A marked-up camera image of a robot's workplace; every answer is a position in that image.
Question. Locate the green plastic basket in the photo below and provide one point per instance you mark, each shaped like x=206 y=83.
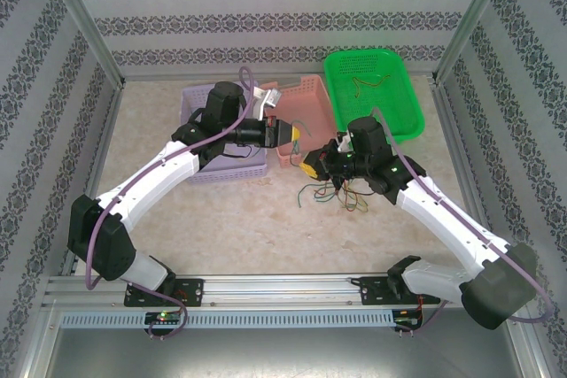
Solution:
x=398 y=103

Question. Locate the grey metal panel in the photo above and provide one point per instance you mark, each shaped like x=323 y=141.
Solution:
x=283 y=356

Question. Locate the pink plastic basket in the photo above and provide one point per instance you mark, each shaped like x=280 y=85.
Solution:
x=310 y=108

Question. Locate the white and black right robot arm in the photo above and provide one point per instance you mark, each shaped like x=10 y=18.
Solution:
x=443 y=218

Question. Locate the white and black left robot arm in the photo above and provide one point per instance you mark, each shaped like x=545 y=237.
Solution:
x=155 y=179

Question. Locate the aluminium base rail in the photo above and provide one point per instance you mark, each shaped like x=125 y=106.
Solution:
x=279 y=289

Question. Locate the aluminium table edge beam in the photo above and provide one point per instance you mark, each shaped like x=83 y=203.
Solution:
x=114 y=121
x=456 y=130

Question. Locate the small circuit board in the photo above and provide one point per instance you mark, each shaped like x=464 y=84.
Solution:
x=407 y=320
x=164 y=318

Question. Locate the aluminium frame post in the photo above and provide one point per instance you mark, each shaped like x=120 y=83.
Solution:
x=478 y=10
x=80 y=10

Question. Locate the purple plastic basket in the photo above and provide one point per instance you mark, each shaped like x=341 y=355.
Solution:
x=230 y=172

